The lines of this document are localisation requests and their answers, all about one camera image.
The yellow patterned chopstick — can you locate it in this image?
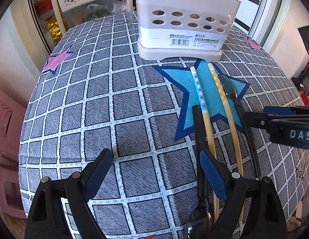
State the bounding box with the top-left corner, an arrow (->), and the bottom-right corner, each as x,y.
207,62 -> 245,222

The grey checked tablecloth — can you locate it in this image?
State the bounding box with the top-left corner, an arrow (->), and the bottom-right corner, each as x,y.
19,13 -> 309,238

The pink plastic stool front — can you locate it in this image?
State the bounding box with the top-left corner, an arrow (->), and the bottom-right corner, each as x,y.
0,163 -> 27,220

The pink plastic stool stack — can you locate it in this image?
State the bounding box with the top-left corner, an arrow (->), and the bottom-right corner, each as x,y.
0,90 -> 26,162

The white utensil holder caddy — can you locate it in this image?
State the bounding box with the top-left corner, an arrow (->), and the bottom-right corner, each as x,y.
136,0 -> 240,63

